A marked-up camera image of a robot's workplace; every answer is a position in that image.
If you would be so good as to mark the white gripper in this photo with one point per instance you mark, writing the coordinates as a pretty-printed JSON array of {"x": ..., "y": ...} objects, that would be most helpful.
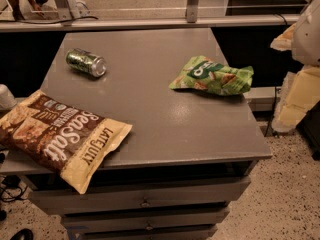
[{"x": 308, "y": 39}]

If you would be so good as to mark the green soda can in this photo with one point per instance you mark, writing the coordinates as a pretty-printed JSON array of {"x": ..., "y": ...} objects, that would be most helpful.
[{"x": 87, "y": 62}]

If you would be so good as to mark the green chip bag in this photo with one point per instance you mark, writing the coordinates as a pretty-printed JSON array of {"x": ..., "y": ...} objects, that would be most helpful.
[{"x": 204, "y": 74}]

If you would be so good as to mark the grey drawer cabinet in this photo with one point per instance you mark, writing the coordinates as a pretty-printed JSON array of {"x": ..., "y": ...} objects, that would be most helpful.
[{"x": 188, "y": 153}]

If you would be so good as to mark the brown sea salt chip bag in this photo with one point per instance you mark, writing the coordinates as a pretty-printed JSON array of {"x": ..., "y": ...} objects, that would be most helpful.
[{"x": 66, "y": 140}]

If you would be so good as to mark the white cup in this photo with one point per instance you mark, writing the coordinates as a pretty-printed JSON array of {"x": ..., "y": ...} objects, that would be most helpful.
[{"x": 7, "y": 100}]

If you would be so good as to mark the grey metal shelf frame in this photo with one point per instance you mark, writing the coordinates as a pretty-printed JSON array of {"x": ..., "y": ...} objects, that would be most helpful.
[{"x": 141, "y": 14}]

